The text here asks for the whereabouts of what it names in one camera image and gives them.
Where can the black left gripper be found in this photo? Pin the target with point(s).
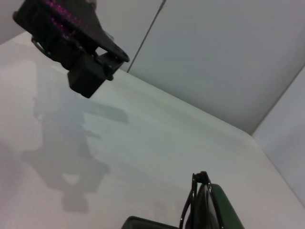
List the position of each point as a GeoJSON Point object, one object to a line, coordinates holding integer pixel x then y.
{"type": "Point", "coordinates": [71, 19]}

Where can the black glasses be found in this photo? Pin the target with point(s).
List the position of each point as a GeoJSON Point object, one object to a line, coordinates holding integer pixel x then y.
{"type": "Point", "coordinates": [201, 176]}

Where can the green glasses case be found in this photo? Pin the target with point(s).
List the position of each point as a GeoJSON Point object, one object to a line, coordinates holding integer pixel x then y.
{"type": "Point", "coordinates": [226, 207]}

